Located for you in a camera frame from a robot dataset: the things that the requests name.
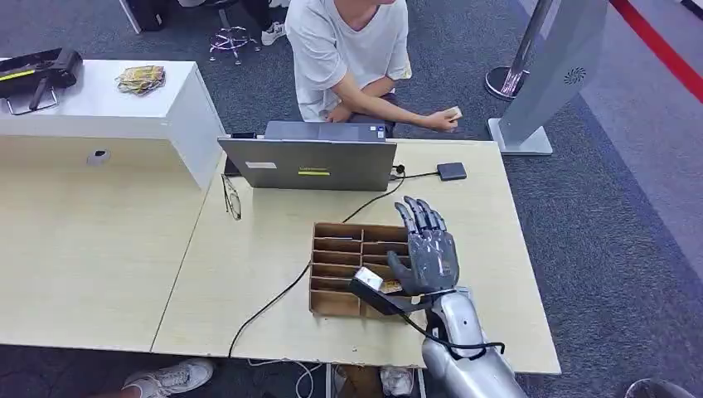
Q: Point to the person's hand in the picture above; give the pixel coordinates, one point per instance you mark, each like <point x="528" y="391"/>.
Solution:
<point x="339" y="114"/>
<point x="442" y="121"/>

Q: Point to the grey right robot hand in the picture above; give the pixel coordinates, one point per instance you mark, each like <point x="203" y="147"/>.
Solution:
<point x="434" y="258"/>

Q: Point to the small card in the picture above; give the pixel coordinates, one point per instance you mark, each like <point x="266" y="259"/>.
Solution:
<point x="455" y="112"/>

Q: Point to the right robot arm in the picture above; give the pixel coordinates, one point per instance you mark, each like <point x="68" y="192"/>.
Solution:
<point x="461" y="324"/>

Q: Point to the grey laptop with yellow sticker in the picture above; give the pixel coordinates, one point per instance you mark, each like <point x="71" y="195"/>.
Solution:
<point x="340" y="162"/>

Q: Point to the yellow printed card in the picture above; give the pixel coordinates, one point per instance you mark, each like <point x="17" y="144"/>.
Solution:
<point x="391" y="286"/>

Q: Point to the dark flat hub box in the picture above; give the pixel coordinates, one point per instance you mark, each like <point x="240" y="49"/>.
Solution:
<point x="452" y="171"/>

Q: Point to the person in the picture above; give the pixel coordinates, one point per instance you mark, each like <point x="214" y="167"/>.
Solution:
<point x="340" y="44"/>
<point x="273" y="34"/>
<point x="170" y="376"/>

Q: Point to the chrome stanchion pole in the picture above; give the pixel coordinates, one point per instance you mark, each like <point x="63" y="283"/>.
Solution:
<point x="502" y="82"/>

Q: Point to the black phone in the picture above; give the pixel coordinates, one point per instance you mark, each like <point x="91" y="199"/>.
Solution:
<point x="244" y="135"/>

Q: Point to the wooden card box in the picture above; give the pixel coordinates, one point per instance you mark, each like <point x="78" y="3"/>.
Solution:
<point x="335" y="305"/>

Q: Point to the silver standing panel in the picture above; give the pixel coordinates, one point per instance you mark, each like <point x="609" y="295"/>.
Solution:
<point x="555" y="71"/>

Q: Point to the chrome chair base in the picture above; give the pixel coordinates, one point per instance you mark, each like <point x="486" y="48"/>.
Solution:
<point x="233" y="41"/>

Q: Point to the crumpled white plastic bag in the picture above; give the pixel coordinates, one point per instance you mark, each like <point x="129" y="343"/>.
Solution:
<point x="396" y="382"/>

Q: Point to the eyeglasses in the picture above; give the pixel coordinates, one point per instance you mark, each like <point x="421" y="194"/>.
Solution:
<point x="234" y="206"/>

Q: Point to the yellow printed packet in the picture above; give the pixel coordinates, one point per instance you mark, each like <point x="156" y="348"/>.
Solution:
<point x="141" y="79"/>

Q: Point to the black bag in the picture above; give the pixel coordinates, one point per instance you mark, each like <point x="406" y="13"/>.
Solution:
<point x="148" y="14"/>

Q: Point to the white counter cabinet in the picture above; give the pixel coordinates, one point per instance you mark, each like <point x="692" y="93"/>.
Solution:
<point x="110" y="104"/>

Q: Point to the small grey round device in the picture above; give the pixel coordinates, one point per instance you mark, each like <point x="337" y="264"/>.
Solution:
<point x="98" y="157"/>

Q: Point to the dark round object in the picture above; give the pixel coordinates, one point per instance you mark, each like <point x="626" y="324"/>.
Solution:
<point x="659" y="391"/>

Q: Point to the black device with yellow stripe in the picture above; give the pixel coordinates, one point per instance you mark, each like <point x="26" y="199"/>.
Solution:
<point x="38" y="68"/>

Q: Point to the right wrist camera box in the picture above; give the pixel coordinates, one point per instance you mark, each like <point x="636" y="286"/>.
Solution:
<point x="369" y="279"/>

